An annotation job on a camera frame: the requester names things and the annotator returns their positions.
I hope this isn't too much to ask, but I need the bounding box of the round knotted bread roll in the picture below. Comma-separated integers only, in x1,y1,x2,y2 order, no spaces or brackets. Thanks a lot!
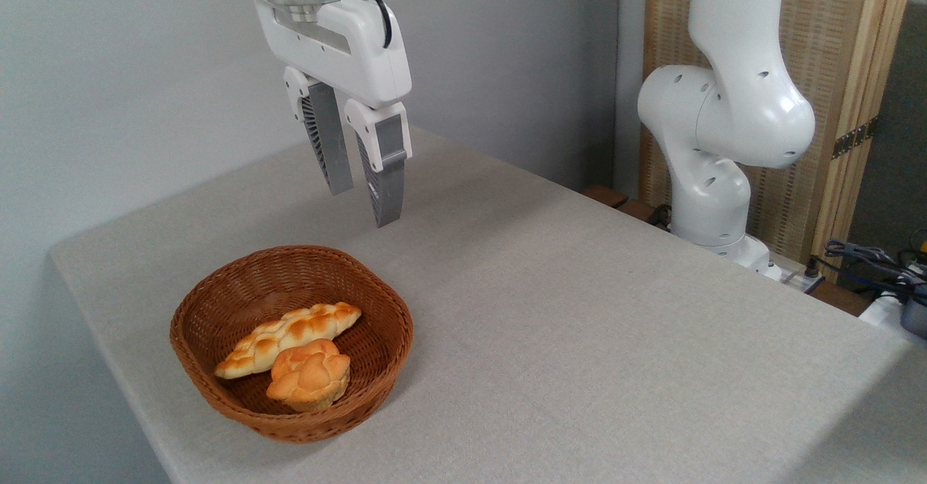
266,338,351,412

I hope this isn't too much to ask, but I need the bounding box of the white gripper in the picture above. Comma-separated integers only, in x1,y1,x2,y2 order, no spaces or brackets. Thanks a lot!
252,0,414,228

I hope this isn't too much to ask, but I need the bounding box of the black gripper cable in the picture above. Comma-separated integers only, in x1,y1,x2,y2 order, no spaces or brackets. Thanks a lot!
332,0,394,49

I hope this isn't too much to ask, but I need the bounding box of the wood and rattan folding screen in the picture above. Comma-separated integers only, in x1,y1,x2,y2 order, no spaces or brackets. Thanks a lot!
641,0,918,282

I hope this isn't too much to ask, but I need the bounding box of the long braided bread loaf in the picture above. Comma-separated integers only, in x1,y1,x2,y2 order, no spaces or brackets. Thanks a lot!
214,301,362,380

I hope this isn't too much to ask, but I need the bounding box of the grey electronics box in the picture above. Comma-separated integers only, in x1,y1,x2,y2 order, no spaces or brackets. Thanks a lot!
900,294,927,340

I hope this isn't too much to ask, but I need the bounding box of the brown wicker basket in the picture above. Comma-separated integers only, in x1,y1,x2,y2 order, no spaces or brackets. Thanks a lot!
169,245,414,444

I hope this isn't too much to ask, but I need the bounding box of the blue cable bundle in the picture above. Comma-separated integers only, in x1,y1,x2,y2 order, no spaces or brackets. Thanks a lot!
822,240,927,304

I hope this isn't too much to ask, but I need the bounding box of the brown wooden furniture edge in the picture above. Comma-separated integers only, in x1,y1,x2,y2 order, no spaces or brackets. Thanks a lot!
583,185,672,230

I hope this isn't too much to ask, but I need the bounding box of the grey fabric tablecloth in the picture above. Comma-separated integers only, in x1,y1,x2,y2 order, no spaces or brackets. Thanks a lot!
49,125,927,484

